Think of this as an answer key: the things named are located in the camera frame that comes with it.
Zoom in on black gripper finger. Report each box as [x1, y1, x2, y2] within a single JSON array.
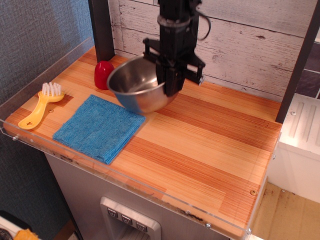
[[155, 62, 167, 85], [164, 67, 185, 97]]

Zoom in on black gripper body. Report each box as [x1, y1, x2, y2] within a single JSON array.
[[143, 21, 206, 85]]

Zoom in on steel bowl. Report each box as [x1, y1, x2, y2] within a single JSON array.
[[107, 54, 178, 113]]

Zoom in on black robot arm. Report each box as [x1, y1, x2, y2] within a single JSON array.
[[143, 0, 206, 97]]

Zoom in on blue cloth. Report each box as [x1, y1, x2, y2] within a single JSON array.
[[52, 94, 146, 165]]

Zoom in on yellow scrub brush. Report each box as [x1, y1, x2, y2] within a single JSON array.
[[18, 82, 65, 130]]

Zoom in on grey toy fridge cabinet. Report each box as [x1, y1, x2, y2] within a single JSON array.
[[45, 154, 226, 240]]

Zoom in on white toy sink unit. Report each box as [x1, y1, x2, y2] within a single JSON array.
[[267, 94, 320, 203]]

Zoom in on silver dispenser panel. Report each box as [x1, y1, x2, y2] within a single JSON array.
[[100, 196, 162, 240]]

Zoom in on clear acrylic table guard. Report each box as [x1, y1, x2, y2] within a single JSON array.
[[0, 38, 281, 240]]

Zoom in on yellow object bottom left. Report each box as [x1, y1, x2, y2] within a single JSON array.
[[13, 229, 39, 240]]

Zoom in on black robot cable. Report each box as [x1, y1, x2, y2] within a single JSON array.
[[196, 9, 212, 41]]

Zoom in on dark left frame post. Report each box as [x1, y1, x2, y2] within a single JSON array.
[[88, 0, 115, 62]]

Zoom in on dark frame post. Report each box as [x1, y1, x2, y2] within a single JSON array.
[[88, 0, 115, 62], [275, 0, 320, 124]]

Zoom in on dark right frame post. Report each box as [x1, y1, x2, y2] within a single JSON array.
[[275, 0, 320, 124]]

